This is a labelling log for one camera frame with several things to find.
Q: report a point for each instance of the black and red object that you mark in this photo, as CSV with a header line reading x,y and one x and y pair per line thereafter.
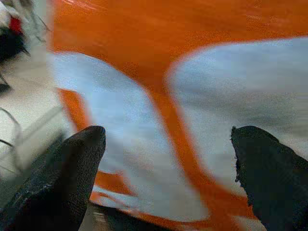
x,y
10,38

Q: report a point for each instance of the orange and white furniture panel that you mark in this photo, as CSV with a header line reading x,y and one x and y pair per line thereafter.
x,y
178,96

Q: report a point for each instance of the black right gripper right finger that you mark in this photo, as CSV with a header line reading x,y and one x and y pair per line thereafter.
x,y
272,178

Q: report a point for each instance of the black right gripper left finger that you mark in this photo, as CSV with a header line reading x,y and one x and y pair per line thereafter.
x,y
62,178

